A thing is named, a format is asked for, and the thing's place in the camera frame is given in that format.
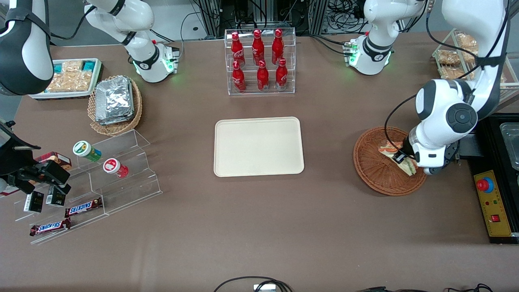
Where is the green snack cup white lid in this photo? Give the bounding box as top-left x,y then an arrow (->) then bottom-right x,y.
73,140 -> 102,162

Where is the white rectangular snack tray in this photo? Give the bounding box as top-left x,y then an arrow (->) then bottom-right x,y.
28,58 -> 103,100

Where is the brown chocolate box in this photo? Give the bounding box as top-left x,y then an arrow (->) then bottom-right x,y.
34,151 -> 72,171

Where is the red snack cup white lid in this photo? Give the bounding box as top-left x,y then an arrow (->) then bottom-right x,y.
103,158 -> 129,178

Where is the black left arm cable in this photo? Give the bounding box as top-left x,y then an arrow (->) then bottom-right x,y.
384,0 -> 512,163

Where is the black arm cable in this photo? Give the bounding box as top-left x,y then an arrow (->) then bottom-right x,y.
384,0 -> 512,163
49,6 -> 98,41

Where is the triangle sandwich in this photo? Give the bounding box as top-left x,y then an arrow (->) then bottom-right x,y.
378,140 -> 418,177

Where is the yellow control box red button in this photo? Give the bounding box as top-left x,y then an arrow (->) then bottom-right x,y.
473,170 -> 513,238

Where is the clear acrylic bottle rack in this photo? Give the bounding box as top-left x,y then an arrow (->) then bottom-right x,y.
224,28 -> 296,96

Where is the silver foil pack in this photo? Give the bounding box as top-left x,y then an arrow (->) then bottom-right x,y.
95,76 -> 134,122
97,114 -> 135,126

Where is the grey metal block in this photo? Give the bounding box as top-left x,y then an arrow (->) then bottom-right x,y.
459,135 -> 485,159

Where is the aluminium frame post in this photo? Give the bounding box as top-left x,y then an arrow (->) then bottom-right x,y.
310,0 -> 329,35
200,0 -> 222,38

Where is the beige plastic tray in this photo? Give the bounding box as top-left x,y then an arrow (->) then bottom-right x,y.
214,116 -> 305,178

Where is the red cola bottle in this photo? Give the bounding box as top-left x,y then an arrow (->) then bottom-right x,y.
271,28 -> 285,65
275,58 -> 289,91
231,32 -> 246,68
232,60 -> 247,92
252,29 -> 265,66
257,60 -> 270,92

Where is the brown wicker basket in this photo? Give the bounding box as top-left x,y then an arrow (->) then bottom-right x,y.
353,126 -> 429,197

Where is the black machine base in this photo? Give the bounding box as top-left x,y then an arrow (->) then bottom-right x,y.
458,114 -> 519,245

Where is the white wire rack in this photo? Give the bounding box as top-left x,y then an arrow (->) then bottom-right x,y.
432,28 -> 519,90

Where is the light wicker basket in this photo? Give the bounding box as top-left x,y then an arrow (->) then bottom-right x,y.
88,75 -> 143,136

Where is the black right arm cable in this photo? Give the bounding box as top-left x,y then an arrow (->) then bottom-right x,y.
49,6 -> 98,41

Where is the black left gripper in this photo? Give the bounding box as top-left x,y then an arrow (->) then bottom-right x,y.
392,141 -> 461,168

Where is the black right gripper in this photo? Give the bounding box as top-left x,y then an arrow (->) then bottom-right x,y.
8,160 -> 72,196

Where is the small black box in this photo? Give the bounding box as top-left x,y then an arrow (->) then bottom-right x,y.
45,187 -> 66,207
23,191 -> 45,214

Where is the Snickers chocolate bar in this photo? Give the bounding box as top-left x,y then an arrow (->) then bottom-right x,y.
29,218 -> 72,237
65,197 -> 103,218

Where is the clear acrylic stepped stand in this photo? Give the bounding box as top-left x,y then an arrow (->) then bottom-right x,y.
12,129 -> 163,245

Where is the thin black cable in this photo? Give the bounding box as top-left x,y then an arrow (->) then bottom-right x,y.
357,283 -> 493,292

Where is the black looped cable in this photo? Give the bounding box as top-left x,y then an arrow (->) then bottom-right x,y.
214,277 -> 293,292

